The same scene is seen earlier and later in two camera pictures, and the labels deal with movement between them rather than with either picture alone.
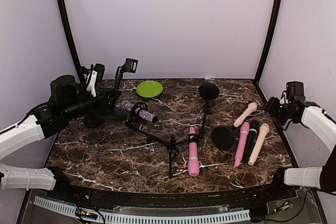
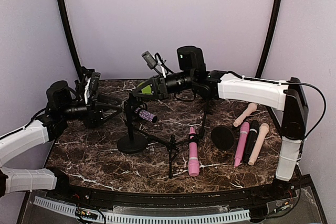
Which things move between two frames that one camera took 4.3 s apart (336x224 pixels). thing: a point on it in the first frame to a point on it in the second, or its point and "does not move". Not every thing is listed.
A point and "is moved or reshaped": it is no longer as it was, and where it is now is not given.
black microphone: (254, 127) does not move
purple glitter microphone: (143, 113) is moved or reshaped
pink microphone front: (193, 166) does not move
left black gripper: (103, 96) to (94, 109)
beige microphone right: (252, 107) does not move
